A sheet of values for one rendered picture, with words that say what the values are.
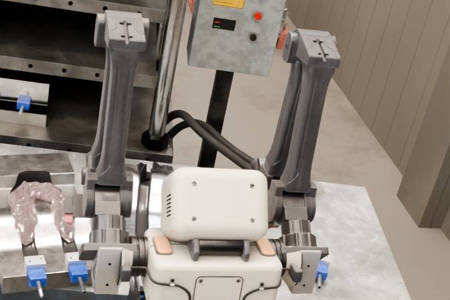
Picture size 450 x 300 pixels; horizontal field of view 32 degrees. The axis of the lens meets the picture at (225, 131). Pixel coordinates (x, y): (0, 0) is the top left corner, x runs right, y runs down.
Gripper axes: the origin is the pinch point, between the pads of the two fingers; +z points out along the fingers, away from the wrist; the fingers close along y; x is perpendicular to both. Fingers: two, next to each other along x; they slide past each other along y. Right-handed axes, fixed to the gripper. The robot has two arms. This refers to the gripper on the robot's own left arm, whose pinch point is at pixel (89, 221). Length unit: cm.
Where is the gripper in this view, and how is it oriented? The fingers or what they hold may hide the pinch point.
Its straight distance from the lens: 209.1
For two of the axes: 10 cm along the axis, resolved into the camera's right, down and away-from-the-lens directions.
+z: -2.6, 5.4, 8.0
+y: -9.6, -0.6, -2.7
